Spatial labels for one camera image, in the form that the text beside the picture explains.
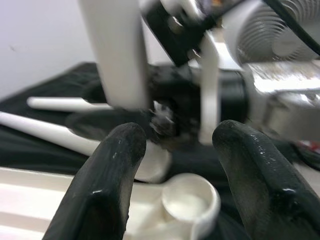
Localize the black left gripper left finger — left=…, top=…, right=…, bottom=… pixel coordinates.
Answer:
left=43, top=122, right=147, bottom=240

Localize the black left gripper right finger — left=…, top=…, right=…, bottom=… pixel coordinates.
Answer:
left=211, top=119, right=320, bottom=240

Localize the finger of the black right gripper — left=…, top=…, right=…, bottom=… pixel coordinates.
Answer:
left=81, top=74, right=106, bottom=103
left=67, top=107, right=153, bottom=133

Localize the white plastic table leg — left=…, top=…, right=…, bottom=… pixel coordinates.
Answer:
left=26, top=96, right=113, bottom=113
left=0, top=111, right=173, bottom=183
left=77, top=0, right=151, bottom=112

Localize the white plastic table top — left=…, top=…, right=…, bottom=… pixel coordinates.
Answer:
left=0, top=166, right=222, bottom=240

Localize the black fabric table cover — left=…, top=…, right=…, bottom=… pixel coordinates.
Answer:
left=0, top=61, right=320, bottom=240

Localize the white round fan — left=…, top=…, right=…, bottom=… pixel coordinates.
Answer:
left=219, top=0, right=320, bottom=66

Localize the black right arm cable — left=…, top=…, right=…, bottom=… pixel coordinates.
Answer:
left=262, top=0, right=320, bottom=57

